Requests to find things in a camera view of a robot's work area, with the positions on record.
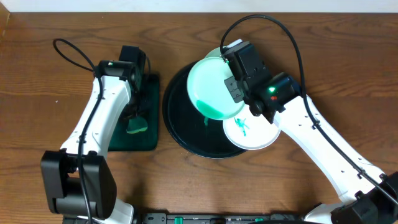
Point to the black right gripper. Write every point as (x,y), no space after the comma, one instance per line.
(244,95)

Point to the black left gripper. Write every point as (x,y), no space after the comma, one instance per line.
(137,109)

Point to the white plate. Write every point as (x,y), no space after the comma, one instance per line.
(250,132)

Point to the mint green plate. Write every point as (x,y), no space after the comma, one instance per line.
(208,92)

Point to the green scrubbing sponge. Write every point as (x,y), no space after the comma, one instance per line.
(136,125)

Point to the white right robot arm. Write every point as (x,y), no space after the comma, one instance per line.
(367,194)

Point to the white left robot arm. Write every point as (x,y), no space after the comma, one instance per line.
(77,180)

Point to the round black serving tray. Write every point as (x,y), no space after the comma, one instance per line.
(190,129)

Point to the dark green rectangular water tray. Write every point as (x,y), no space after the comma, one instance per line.
(142,141)

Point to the pale green rear plate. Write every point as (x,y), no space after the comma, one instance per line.
(214,53)

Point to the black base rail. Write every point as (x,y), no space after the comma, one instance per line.
(163,218)

